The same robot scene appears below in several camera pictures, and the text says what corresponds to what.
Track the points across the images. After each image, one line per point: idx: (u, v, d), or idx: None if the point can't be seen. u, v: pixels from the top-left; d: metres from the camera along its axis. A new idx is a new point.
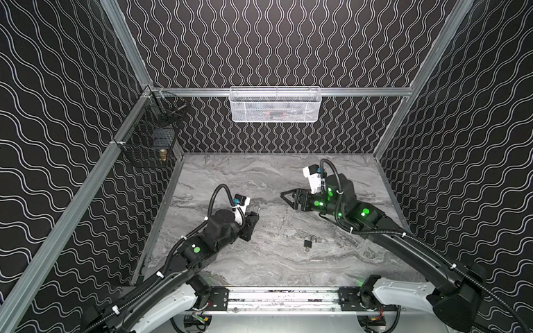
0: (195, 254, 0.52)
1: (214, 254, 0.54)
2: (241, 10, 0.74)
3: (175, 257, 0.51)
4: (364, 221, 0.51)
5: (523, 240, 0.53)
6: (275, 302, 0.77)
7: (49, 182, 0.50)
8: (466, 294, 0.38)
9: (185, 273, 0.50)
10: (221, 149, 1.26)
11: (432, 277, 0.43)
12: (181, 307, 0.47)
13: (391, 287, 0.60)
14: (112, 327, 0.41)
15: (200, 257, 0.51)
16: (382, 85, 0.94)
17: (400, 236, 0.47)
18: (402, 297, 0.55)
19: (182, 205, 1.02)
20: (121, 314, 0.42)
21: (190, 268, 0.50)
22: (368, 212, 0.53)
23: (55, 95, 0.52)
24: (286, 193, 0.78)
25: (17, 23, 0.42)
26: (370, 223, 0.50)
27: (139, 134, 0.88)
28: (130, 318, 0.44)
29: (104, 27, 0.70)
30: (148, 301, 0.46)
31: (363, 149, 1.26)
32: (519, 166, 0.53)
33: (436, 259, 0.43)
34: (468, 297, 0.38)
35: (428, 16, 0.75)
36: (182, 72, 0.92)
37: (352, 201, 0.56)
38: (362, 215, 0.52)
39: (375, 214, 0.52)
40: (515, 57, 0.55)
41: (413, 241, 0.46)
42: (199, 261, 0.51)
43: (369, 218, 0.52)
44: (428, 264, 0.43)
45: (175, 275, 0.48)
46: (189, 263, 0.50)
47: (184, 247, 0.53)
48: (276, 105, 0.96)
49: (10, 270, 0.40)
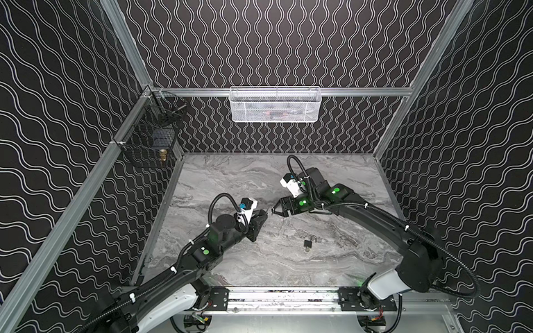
0: (204, 256, 0.56)
1: (219, 258, 0.58)
2: (241, 10, 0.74)
3: (186, 257, 0.55)
4: (334, 198, 0.57)
5: (523, 240, 0.53)
6: (275, 302, 0.77)
7: (49, 182, 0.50)
8: (417, 250, 0.42)
9: (195, 272, 0.53)
10: (221, 149, 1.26)
11: (387, 238, 0.48)
12: (180, 305, 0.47)
13: (376, 277, 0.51)
14: (127, 313, 0.42)
15: (208, 259, 0.56)
16: (382, 85, 0.94)
17: (363, 206, 0.53)
18: (383, 280, 0.58)
19: (182, 206, 1.02)
20: (135, 302, 0.44)
21: (199, 267, 0.54)
22: (338, 190, 0.59)
23: (55, 95, 0.52)
24: (275, 207, 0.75)
25: (17, 23, 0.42)
26: (339, 198, 0.57)
27: (139, 134, 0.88)
28: (141, 309, 0.45)
29: (104, 28, 0.70)
30: (155, 297, 0.47)
31: (363, 149, 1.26)
32: (519, 166, 0.53)
33: (391, 223, 0.48)
34: (418, 252, 0.42)
35: (428, 16, 0.75)
36: (182, 72, 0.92)
37: (325, 184, 0.64)
38: (333, 193, 0.59)
39: (344, 191, 0.58)
40: (515, 58, 0.55)
41: (373, 209, 0.52)
42: (207, 262, 0.55)
43: (339, 195, 0.58)
44: (386, 227, 0.48)
45: (186, 271, 0.52)
46: (198, 263, 0.54)
47: (192, 250, 0.57)
48: (276, 105, 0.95)
49: (10, 270, 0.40)
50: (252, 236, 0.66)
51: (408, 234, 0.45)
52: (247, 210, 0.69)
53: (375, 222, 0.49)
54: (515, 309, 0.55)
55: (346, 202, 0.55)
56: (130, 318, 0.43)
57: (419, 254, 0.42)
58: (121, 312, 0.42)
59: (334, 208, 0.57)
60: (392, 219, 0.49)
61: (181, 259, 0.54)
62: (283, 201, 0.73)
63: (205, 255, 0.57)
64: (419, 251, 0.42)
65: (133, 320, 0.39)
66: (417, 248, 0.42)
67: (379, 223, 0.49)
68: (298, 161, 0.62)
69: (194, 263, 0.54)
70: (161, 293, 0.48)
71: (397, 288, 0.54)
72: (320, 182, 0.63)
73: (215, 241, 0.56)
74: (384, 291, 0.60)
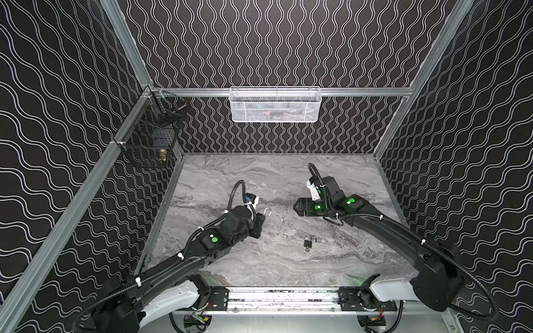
0: (212, 243, 0.54)
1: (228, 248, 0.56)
2: (241, 10, 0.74)
3: (194, 243, 0.53)
4: (350, 208, 0.57)
5: (523, 240, 0.53)
6: (275, 302, 0.77)
7: (49, 182, 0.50)
8: (434, 266, 0.41)
9: (202, 259, 0.51)
10: (221, 149, 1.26)
11: (404, 253, 0.47)
12: (182, 301, 0.59)
13: (383, 280, 0.63)
14: (132, 297, 0.41)
15: (216, 248, 0.54)
16: (382, 85, 0.94)
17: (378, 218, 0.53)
18: (391, 286, 0.57)
19: (182, 206, 1.02)
20: (141, 287, 0.43)
21: (207, 254, 0.52)
22: (353, 200, 0.59)
23: (55, 95, 0.52)
24: (293, 205, 0.81)
25: (17, 23, 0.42)
26: (354, 209, 0.56)
27: (139, 134, 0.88)
28: (146, 293, 0.44)
29: (104, 28, 0.70)
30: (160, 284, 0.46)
31: (363, 149, 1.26)
32: (519, 166, 0.53)
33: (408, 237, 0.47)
34: (436, 268, 0.40)
35: (428, 16, 0.75)
36: (182, 72, 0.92)
37: (339, 193, 0.64)
38: (348, 203, 0.59)
39: (359, 202, 0.58)
40: (515, 57, 0.55)
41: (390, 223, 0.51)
42: (215, 250, 0.53)
43: (354, 205, 0.58)
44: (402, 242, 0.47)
45: (193, 258, 0.50)
46: (207, 250, 0.52)
47: (201, 236, 0.55)
48: (276, 105, 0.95)
49: (10, 270, 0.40)
50: (257, 232, 0.69)
51: (425, 248, 0.44)
52: (252, 202, 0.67)
53: (389, 236, 0.49)
54: (515, 309, 0.55)
55: (363, 212, 0.55)
56: (135, 302, 0.42)
57: (436, 270, 0.40)
58: (126, 296, 0.41)
59: (348, 218, 0.58)
60: (408, 233, 0.48)
61: (190, 245, 0.52)
62: (300, 201, 0.75)
63: (214, 243, 0.55)
64: (436, 267, 0.40)
65: (137, 304, 0.43)
66: (434, 263, 0.41)
67: (395, 236, 0.48)
68: (314, 168, 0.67)
69: (202, 251, 0.52)
70: (165, 279, 0.47)
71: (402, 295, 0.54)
72: (336, 191, 0.64)
73: (227, 232, 0.58)
74: (387, 295, 0.60)
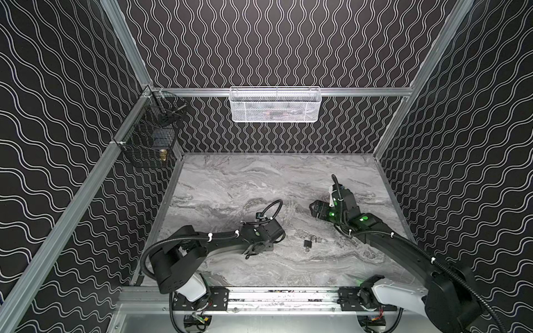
0: (256, 235, 0.61)
1: (264, 246, 0.61)
2: (241, 10, 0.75)
3: (246, 228, 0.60)
4: (362, 225, 0.59)
5: (523, 240, 0.53)
6: (275, 302, 0.77)
7: (49, 182, 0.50)
8: (443, 283, 0.41)
9: (248, 244, 0.57)
10: (221, 150, 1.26)
11: (414, 271, 0.47)
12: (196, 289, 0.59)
13: (388, 284, 0.62)
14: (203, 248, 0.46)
15: (259, 240, 0.60)
16: (382, 85, 0.94)
17: (388, 236, 0.54)
18: (396, 293, 0.56)
19: (182, 206, 1.02)
20: (211, 244, 0.48)
21: (251, 243, 0.58)
22: (366, 218, 0.61)
23: (55, 95, 0.52)
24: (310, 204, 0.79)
25: (17, 23, 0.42)
26: (366, 226, 0.58)
27: (139, 134, 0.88)
28: (212, 250, 0.48)
29: (104, 28, 0.70)
30: (224, 245, 0.51)
31: (363, 149, 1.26)
32: (519, 166, 0.53)
33: (416, 254, 0.47)
34: (445, 286, 0.40)
35: (428, 16, 0.75)
36: (182, 72, 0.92)
37: (355, 210, 0.65)
38: (361, 220, 0.61)
39: (373, 220, 0.60)
40: (515, 57, 0.55)
41: (399, 241, 0.52)
42: (257, 242, 0.59)
43: (368, 223, 0.60)
44: (411, 260, 0.47)
45: (241, 241, 0.56)
46: (249, 239, 0.58)
47: (248, 226, 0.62)
48: (276, 105, 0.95)
49: (11, 270, 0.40)
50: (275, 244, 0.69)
51: (434, 267, 0.44)
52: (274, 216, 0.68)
53: (398, 252, 0.50)
54: (515, 309, 0.55)
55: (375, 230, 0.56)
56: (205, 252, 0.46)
57: (445, 288, 0.40)
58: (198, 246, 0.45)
59: (361, 236, 0.60)
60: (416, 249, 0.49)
61: (243, 230, 0.60)
62: (317, 202, 0.78)
63: (257, 235, 0.62)
64: (445, 285, 0.40)
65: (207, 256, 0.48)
66: (443, 282, 0.41)
67: (404, 253, 0.49)
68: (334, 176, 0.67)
69: (249, 238, 0.58)
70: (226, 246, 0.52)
71: (403, 304, 0.55)
72: (352, 207, 0.65)
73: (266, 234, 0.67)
74: (388, 298, 0.60)
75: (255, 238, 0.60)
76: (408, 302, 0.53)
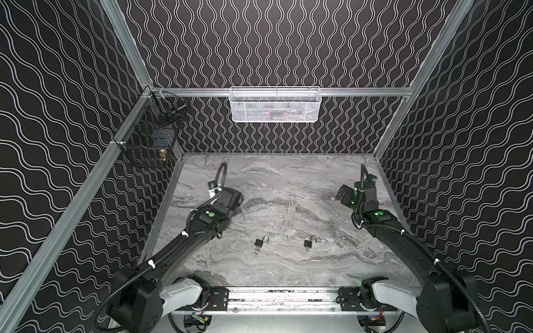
0: (209, 218, 0.56)
1: (225, 220, 0.58)
2: (241, 10, 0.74)
3: (194, 223, 0.54)
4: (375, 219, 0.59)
5: (523, 240, 0.53)
6: (275, 302, 0.77)
7: (49, 182, 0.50)
8: (439, 283, 0.40)
9: (207, 231, 0.53)
10: (221, 149, 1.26)
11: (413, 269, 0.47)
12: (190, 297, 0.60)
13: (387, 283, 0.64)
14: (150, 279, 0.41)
15: (214, 219, 0.56)
16: (382, 85, 0.94)
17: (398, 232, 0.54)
18: (393, 292, 0.57)
19: (182, 206, 1.02)
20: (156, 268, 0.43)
21: (209, 227, 0.54)
22: (382, 213, 0.62)
23: (55, 95, 0.52)
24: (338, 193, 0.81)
25: (17, 23, 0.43)
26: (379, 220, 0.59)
27: (139, 134, 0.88)
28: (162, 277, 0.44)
29: (104, 28, 0.70)
30: (173, 265, 0.47)
31: (363, 149, 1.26)
32: (518, 167, 0.53)
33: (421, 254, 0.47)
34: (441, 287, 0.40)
35: (427, 16, 0.75)
36: (182, 72, 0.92)
37: (374, 204, 0.65)
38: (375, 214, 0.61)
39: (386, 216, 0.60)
40: (515, 57, 0.55)
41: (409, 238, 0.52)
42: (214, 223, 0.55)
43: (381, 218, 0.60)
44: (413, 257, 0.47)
45: (198, 233, 0.52)
46: (207, 225, 0.54)
47: (198, 214, 0.57)
48: (276, 105, 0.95)
49: (10, 270, 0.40)
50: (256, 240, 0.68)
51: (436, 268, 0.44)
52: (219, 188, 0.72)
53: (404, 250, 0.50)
54: (515, 309, 0.55)
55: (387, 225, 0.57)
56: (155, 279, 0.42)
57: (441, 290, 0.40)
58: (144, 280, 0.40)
59: (372, 228, 0.60)
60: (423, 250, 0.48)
61: (191, 225, 0.53)
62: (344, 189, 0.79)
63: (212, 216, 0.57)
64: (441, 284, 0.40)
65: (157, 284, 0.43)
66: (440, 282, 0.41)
67: (410, 252, 0.49)
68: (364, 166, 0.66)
69: (204, 225, 0.54)
70: (181, 252, 0.48)
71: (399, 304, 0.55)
72: (370, 200, 0.64)
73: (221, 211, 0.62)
74: (386, 297, 0.60)
75: (213, 220, 0.56)
76: (404, 302, 0.53)
